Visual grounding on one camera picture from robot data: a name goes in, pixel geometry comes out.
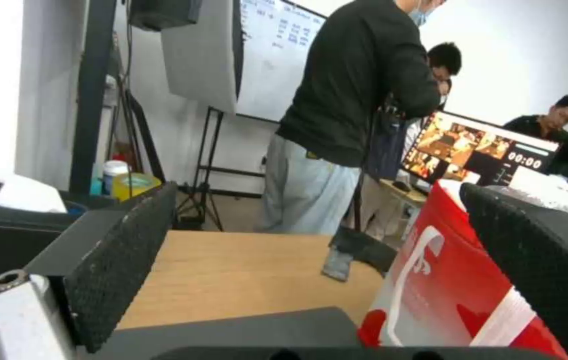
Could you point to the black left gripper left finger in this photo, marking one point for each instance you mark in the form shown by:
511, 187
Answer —
109, 262

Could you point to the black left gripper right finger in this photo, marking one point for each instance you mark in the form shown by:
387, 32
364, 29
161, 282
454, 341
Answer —
538, 262

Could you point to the red and white takeout bag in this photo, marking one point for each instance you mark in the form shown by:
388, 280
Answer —
443, 288

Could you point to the yellow round container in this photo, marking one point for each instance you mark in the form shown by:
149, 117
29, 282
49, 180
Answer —
136, 185

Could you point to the white bottle with blue label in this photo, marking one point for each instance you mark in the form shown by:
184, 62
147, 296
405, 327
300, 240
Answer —
114, 174

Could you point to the white tissue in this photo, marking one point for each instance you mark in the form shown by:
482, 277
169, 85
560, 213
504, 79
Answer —
29, 195

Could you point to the black tissue box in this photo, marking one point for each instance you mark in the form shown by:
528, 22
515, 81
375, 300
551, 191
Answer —
4, 240

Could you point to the black computer monitor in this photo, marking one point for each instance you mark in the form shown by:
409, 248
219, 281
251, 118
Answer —
468, 150

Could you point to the black tripod light stand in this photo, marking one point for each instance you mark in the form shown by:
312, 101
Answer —
136, 123

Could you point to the seated person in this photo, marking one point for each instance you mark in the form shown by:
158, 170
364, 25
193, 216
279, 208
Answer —
558, 120

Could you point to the dark grey flat pad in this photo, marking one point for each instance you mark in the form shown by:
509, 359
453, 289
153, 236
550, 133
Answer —
244, 330

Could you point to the black upright pillar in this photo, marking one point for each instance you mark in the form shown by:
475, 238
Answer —
94, 93

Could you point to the dark grey crumpled wrapper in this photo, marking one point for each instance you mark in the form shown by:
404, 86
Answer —
358, 249

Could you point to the white softbox light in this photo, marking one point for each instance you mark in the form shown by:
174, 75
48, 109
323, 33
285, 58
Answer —
199, 60

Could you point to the person behind monitor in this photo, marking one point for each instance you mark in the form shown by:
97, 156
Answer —
446, 60

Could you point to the standing person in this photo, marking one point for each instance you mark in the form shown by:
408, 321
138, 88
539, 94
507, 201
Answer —
358, 93

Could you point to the whiteboard on stand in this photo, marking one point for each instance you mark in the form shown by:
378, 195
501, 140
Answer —
274, 67

